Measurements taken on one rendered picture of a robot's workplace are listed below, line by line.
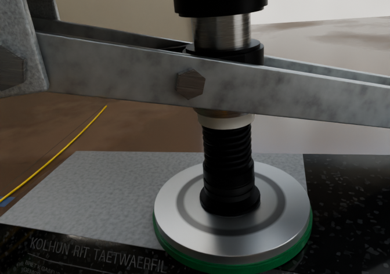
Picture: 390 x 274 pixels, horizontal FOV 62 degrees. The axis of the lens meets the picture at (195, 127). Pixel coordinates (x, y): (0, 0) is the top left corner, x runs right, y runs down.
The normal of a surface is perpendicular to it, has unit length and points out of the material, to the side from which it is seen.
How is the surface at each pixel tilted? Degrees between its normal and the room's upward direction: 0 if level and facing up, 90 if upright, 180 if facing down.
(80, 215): 0
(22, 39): 90
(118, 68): 90
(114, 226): 0
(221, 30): 90
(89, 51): 90
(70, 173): 0
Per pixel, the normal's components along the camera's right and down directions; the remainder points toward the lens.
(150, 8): -0.18, 0.42
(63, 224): -0.08, -0.91
